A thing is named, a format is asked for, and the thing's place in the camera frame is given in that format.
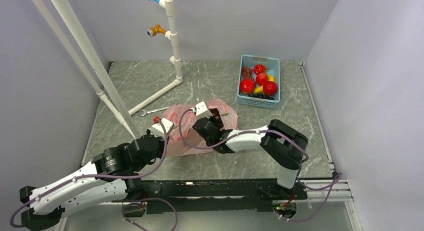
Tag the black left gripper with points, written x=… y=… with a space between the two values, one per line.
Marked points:
x=162 y=144

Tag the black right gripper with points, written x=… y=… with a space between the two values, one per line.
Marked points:
x=219 y=121

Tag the pink plastic bag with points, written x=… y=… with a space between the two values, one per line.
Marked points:
x=176 y=146

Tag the large red fake apple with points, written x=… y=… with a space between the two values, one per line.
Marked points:
x=247 y=86

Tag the red fake grape bunch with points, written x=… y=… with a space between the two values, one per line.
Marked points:
x=247 y=73

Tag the red fake peach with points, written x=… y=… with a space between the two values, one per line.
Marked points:
x=261 y=78

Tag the small red fake fruit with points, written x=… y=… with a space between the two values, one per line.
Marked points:
x=260 y=68

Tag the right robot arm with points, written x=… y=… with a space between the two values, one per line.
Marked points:
x=281 y=142

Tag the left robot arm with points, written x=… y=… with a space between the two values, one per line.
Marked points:
x=111 y=176

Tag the dark fake grape bunch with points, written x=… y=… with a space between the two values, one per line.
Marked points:
x=261 y=96

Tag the yellow fake banana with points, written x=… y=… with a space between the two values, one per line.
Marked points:
x=259 y=89

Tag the silver open-end wrench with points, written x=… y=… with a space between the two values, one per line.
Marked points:
x=144 y=112

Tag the light blue plastic basket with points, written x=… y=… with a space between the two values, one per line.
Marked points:
x=273 y=69

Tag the orange hook on pipe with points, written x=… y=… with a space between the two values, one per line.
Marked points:
x=157 y=29

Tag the white diagonal support pole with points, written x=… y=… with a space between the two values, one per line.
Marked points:
x=108 y=94

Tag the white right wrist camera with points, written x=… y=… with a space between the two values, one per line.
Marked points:
x=202 y=110

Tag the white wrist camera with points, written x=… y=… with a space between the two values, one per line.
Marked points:
x=161 y=127
x=202 y=110

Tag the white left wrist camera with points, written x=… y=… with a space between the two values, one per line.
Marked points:
x=161 y=127

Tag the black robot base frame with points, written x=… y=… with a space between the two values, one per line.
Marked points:
x=259 y=194

